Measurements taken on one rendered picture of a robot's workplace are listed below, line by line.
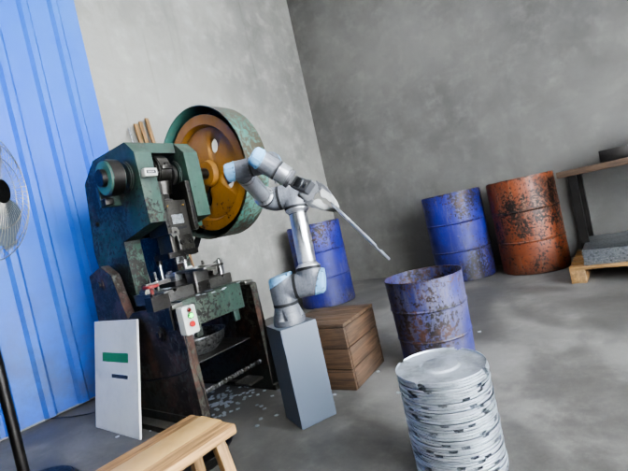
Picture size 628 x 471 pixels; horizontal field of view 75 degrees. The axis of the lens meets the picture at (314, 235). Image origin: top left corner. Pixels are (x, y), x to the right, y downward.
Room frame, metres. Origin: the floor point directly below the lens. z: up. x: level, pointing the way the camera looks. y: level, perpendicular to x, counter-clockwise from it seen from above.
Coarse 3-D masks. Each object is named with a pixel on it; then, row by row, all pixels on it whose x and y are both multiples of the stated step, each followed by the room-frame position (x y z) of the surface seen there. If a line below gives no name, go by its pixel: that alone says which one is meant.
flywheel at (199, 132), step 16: (192, 128) 2.61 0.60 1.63; (208, 128) 2.57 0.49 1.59; (224, 128) 2.43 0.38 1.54; (192, 144) 2.68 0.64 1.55; (208, 144) 2.60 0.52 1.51; (224, 144) 2.50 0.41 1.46; (240, 144) 2.38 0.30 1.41; (208, 160) 2.60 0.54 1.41; (224, 160) 2.52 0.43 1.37; (208, 176) 2.57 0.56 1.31; (224, 176) 2.55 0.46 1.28; (224, 192) 2.56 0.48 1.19; (240, 192) 2.42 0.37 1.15; (224, 208) 2.58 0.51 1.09; (240, 208) 2.45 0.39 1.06; (208, 224) 2.64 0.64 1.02; (224, 224) 2.55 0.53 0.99
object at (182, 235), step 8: (168, 200) 2.30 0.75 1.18; (176, 200) 2.29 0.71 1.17; (184, 200) 2.34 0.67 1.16; (168, 208) 2.24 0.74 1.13; (176, 208) 2.28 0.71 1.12; (184, 208) 2.32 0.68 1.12; (176, 216) 2.27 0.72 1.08; (184, 216) 2.31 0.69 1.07; (176, 224) 2.26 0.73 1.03; (184, 224) 2.30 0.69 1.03; (176, 232) 2.23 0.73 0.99; (184, 232) 2.30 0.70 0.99; (160, 240) 2.28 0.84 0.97; (168, 240) 2.23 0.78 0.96; (176, 240) 2.23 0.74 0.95; (184, 240) 2.25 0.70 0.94; (192, 240) 2.27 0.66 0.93; (160, 248) 2.29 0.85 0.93; (168, 248) 2.24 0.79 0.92; (176, 248) 2.24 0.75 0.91; (184, 248) 2.24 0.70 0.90; (192, 248) 2.32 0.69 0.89
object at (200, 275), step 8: (208, 264) 2.25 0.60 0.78; (216, 264) 2.16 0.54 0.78; (176, 272) 2.24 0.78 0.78; (184, 272) 2.19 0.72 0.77; (192, 272) 2.19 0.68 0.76; (200, 272) 2.22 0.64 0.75; (192, 280) 2.20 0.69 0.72; (200, 280) 2.21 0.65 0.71; (208, 280) 2.25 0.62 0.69; (200, 288) 2.19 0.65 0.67; (208, 288) 2.24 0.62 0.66
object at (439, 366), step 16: (432, 352) 1.45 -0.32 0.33; (448, 352) 1.42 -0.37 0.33; (464, 352) 1.39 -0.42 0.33; (400, 368) 1.38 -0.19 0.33; (416, 368) 1.35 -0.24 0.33; (432, 368) 1.30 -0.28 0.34; (448, 368) 1.28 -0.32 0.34; (464, 368) 1.26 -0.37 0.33; (416, 384) 1.23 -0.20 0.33; (432, 384) 1.20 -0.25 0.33
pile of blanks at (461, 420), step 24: (408, 384) 1.25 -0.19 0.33; (456, 384) 1.18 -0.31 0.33; (480, 384) 1.21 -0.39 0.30; (408, 408) 1.28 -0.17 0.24; (432, 408) 1.21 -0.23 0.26; (456, 408) 1.19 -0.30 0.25; (480, 408) 1.20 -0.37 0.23; (408, 432) 1.36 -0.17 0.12; (432, 432) 1.22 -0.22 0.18; (456, 432) 1.19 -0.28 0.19; (480, 432) 1.19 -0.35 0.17; (432, 456) 1.24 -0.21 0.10; (456, 456) 1.20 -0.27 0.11; (480, 456) 1.19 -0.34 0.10; (504, 456) 1.24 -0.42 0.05
